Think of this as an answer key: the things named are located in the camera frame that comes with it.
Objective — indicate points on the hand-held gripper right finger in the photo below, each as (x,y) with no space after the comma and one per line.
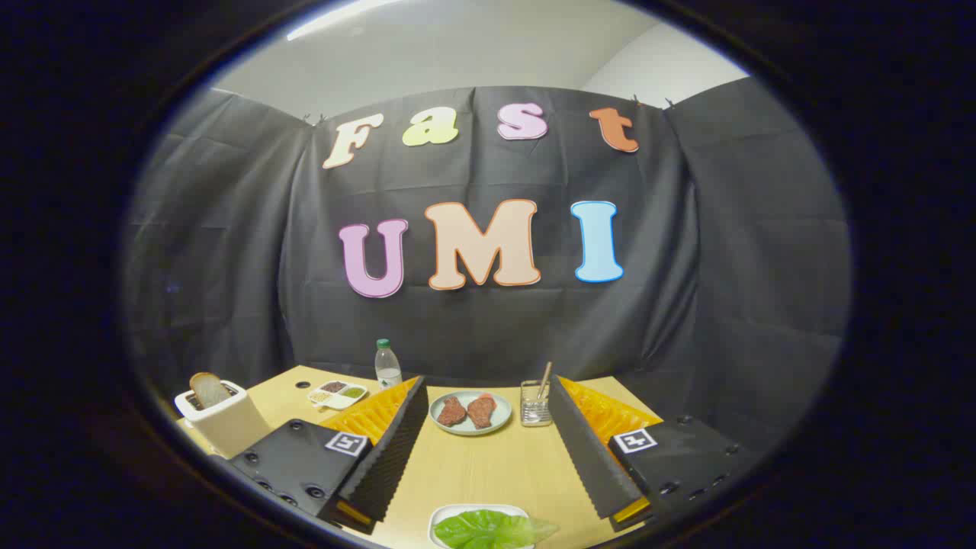
(583,446)

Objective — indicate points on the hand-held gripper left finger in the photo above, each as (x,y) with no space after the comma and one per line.
(396,446)

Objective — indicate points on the brown bread slice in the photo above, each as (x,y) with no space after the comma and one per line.
(208,390)

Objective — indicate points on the clear utensil holder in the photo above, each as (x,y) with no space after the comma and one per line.
(534,412)

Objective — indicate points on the brown meat piece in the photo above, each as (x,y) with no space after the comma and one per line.
(451,412)
(481,411)

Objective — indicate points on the pale green round plate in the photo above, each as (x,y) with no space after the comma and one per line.
(470,431)

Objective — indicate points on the wooden stick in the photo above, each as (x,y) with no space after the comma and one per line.
(544,380)

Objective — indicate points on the white divided bean dish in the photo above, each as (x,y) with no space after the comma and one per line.
(337,394)

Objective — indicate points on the clear water bottle green cap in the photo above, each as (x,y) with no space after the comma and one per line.
(387,366)

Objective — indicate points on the green lettuce leaf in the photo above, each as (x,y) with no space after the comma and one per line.
(492,530)

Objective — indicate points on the black backdrop cloth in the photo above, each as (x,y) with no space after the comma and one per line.
(518,328)

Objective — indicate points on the white toaster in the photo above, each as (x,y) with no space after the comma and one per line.
(229,427)

